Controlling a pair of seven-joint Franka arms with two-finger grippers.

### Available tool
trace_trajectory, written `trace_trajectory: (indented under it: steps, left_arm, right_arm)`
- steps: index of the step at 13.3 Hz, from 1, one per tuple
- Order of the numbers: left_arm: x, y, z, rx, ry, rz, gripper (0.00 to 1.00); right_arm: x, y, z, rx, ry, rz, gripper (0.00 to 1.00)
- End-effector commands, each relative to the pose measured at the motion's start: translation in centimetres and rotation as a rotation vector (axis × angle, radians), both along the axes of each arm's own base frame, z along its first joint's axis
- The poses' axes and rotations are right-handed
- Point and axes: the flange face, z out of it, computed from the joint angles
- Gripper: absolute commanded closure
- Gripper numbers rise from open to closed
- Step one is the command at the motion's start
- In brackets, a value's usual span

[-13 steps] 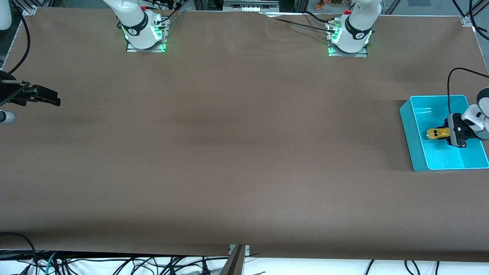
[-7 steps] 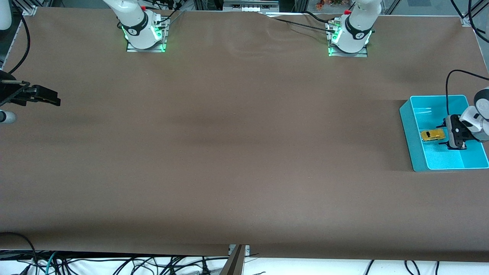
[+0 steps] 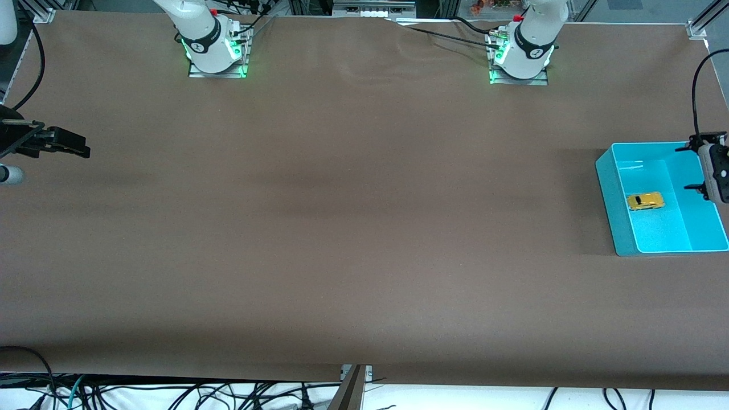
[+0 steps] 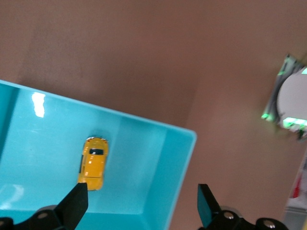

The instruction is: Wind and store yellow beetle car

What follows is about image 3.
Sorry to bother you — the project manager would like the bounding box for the yellow beetle toy car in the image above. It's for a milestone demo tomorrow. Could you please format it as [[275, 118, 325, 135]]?
[[626, 191, 666, 212]]

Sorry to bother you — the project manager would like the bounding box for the teal plastic bin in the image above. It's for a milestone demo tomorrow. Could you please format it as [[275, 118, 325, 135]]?
[[595, 142, 729, 257]]

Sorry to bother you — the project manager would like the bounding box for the brown table cover sheet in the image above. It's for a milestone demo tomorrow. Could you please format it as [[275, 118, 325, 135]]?
[[0, 10, 729, 393]]

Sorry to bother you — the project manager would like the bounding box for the grey power strip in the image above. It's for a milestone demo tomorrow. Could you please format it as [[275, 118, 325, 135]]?
[[333, 0, 417, 18]]

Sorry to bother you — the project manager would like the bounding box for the dark metal bar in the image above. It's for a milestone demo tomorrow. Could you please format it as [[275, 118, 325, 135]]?
[[327, 366, 367, 410]]

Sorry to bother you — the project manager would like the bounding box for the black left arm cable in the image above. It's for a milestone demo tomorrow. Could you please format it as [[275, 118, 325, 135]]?
[[691, 48, 729, 138]]

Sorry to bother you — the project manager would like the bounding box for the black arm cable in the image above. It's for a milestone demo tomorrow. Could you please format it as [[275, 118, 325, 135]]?
[[11, 23, 47, 112], [691, 48, 729, 138]]

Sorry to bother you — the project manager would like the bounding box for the white perforated side rail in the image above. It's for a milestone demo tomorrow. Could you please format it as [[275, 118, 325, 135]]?
[[5, 23, 34, 100]]

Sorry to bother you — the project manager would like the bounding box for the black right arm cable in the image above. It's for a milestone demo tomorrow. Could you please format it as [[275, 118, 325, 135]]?
[[11, 23, 47, 112]]

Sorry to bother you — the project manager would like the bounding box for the silver aluminium frame extrusion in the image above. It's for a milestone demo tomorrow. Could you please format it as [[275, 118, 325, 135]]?
[[571, 0, 600, 22], [692, 0, 729, 35]]

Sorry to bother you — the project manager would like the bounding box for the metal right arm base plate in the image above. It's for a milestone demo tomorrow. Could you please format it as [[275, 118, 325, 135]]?
[[187, 26, 249, 79]]

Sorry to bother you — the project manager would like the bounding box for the black looped floor cable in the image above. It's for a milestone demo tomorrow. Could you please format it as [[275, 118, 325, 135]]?
[[0, 345, 56, 410]]

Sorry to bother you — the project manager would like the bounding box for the black base cable bundle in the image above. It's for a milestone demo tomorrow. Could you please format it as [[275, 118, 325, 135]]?
[[225, 0, 277, 44]]

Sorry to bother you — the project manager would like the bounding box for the short black tabletop cable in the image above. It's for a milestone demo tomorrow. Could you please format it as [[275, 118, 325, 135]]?
[[453, 16, 503, 36]]

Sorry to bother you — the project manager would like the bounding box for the teal floor cable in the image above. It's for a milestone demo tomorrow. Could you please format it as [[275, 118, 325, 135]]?
[[66, 375, 87, 410]]

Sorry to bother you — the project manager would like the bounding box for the long black tabletop cable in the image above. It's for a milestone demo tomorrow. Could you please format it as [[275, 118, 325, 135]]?
[[387, 19, 503, 50]]

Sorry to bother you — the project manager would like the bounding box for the metal table edge bracket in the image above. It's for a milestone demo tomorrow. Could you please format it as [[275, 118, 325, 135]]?
[[340, 364, 374, 384]]

